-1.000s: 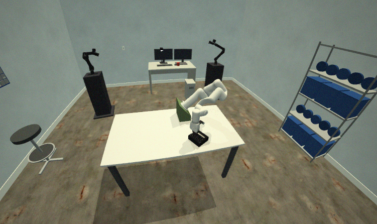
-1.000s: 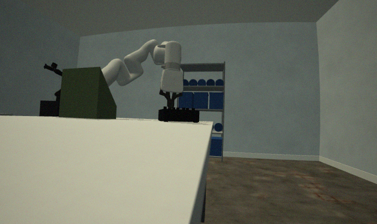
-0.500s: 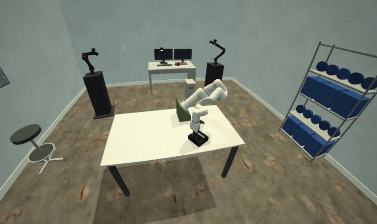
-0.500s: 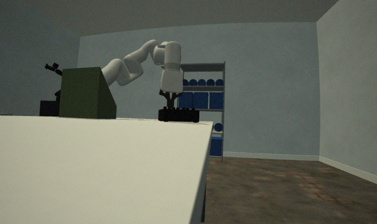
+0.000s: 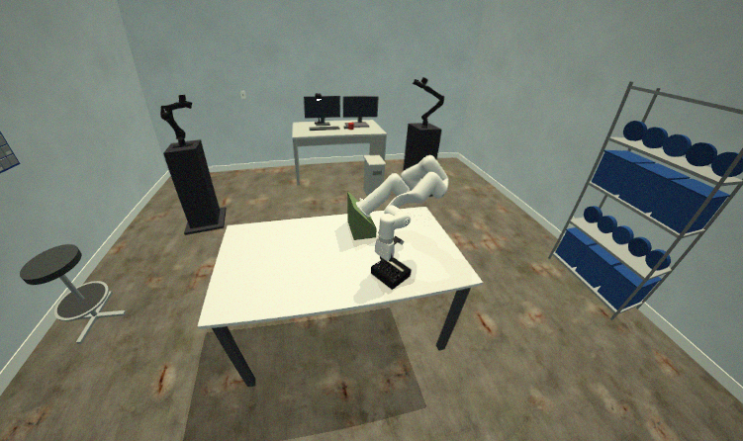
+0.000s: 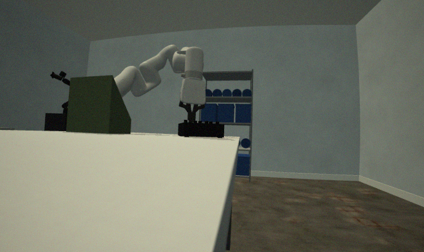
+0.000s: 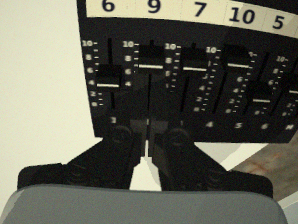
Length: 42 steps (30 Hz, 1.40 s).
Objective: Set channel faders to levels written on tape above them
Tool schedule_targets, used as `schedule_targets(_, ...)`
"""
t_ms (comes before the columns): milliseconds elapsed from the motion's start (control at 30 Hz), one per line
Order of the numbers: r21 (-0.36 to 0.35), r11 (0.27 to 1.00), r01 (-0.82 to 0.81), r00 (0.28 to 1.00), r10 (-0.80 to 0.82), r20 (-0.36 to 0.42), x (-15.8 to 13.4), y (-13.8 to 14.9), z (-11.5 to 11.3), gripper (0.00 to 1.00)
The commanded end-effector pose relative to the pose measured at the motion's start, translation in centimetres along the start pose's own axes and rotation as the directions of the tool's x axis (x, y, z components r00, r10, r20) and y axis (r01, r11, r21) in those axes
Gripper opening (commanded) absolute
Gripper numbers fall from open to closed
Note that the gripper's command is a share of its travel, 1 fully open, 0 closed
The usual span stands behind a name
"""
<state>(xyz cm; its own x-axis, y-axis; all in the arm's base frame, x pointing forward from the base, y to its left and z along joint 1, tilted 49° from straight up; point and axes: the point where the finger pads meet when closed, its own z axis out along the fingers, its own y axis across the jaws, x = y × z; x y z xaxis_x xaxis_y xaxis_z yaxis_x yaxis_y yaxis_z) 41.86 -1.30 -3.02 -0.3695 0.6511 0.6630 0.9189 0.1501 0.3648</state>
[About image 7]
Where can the black lighting desk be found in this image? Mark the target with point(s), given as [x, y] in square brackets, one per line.
[234, 107]

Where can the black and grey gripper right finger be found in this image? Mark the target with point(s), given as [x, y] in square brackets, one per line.
[172, 149]

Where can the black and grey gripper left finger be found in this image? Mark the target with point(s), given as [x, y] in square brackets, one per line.
[105, 164]

